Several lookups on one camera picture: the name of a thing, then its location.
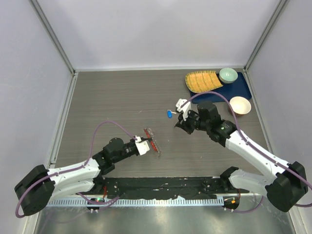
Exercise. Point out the light green bowl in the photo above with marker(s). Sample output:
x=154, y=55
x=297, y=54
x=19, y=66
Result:
x=228, y=75

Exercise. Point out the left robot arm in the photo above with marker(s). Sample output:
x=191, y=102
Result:
x=41, y=185

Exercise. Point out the right aluminium frame post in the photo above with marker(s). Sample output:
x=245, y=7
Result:
x=267, y=30

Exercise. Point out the aluminium frame post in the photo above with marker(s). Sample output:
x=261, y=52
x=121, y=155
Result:
x=52, y=35
x=267, y=30

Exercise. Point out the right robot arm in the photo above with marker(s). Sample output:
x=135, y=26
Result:
x=281, y=182

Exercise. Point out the brown white bowl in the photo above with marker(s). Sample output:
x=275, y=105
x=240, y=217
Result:
x=240, y=105

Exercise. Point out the blue tagged key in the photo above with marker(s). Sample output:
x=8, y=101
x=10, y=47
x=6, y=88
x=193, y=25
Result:
x=170, y=114

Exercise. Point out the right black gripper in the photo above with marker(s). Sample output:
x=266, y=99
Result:
x=185, y=124

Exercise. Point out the yellow woven bamboo plate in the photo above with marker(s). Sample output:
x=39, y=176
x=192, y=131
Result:
x=202, y=81

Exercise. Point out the left aluminium frame post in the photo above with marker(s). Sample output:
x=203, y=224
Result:
x=52, y=35

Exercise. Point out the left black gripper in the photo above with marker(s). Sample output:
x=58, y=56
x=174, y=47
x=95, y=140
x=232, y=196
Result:
x=133, y=141

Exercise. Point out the white slotted cable duct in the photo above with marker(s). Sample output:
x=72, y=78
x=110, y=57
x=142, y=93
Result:
x=179, y=201

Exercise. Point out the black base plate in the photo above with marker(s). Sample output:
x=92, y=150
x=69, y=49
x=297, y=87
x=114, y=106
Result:
x=165, y=188

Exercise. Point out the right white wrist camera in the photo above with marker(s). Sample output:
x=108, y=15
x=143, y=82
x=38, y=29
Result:
x=183, y=106

